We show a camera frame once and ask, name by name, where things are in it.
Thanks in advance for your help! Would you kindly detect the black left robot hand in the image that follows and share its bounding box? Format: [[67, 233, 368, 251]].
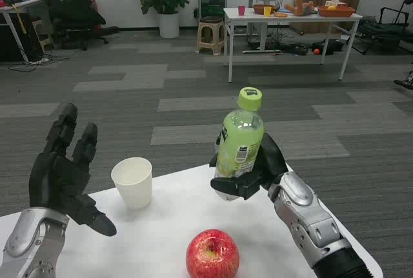
[[28, 103, 117, 237]]

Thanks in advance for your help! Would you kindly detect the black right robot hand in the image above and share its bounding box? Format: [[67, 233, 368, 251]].
[[208, 132, 288, 201]]

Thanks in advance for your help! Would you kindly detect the green drink bottle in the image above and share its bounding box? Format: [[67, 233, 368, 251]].
[[213, 86, 265, 202]]

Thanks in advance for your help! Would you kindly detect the white paper cup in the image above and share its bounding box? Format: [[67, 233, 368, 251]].
[[110, 157, 153, 210]]

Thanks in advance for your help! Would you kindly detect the red apple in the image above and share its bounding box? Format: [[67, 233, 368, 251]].
[[185, 228, 240, 278]]

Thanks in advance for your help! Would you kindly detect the black electronics pile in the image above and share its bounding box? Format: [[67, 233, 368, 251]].
[[277, 43, 311, 56]]

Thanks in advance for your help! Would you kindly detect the black floor bag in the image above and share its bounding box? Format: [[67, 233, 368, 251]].
[[311, 38, 346, 56]]

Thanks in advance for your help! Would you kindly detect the black cabinet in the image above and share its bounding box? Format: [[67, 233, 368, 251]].
[[0, 12, 45, 63]]

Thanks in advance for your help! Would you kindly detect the small wooden stool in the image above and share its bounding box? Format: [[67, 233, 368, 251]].
[[32, 19, 54, 50]]

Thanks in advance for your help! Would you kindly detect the white folding table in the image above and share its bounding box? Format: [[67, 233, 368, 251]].
[[223, 6, 363, 83]]

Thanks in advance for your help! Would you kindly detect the brown wicker bowl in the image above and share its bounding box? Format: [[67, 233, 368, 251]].
[[252, 3, 278, 15]]

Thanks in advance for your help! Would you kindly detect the beige plastic stool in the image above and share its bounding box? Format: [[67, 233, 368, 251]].
[[196, 16, 226, 55]]

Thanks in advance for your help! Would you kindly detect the orange plush toy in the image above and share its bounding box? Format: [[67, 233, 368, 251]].
[[284, 0, 316, 17]]

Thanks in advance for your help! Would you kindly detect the orange woven tray basket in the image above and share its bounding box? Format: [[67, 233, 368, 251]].
[[317, 5, 356, 18]]

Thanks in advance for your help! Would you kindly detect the black office chair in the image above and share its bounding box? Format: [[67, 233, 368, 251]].
[[46, 0, 119, 52]]

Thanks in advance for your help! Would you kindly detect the black and green equipment rack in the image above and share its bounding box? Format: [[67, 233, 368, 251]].
[[198, 0, 228, 21]]

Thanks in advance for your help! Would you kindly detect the white plant pot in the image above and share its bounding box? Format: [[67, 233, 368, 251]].
[[157, 12, 180, 39]]

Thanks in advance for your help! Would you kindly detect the black folding cot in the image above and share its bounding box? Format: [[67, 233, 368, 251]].
[[347, 6, 413, 55]]

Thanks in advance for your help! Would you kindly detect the white cluttered desk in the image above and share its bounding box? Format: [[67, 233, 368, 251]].
[[0, 0, 57, 63]]

